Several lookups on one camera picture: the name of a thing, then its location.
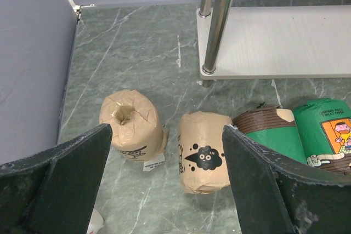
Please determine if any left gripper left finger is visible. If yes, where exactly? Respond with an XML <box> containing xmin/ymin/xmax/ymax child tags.
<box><xmin>1</xmin><ymin>124</ymin><xmax>112</xmax><ymax>233</ymax></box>

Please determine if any lying beige roll cloud print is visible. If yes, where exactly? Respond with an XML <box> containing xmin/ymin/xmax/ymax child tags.
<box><xmin>178</xmin><ymin>111</ymin><xmax>232</xmax><ymax>195</ymax></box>

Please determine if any green brown roll orange label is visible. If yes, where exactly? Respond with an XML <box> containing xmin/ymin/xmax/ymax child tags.
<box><xmin>293</xmin><ymin>98</ymin><xmax>350</xmax><ymax>175</ymax></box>

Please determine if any white two-tier shelf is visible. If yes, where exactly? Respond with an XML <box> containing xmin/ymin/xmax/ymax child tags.
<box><xmin>196</xmin><ymin>0</ymin><xmax>350</xmax><ymax>87</ymax></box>

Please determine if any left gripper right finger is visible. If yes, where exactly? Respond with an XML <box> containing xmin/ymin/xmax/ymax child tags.
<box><xmin>222</xmin><ymin>125</ymin><xmax>350</xmax><ymax>233</ymax></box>

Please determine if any upright beige wrapped roll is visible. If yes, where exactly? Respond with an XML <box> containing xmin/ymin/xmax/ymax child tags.
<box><xmin>99</xmin><ymin>90</ymin><xmax>168</xmax><ymax>172</ymax></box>

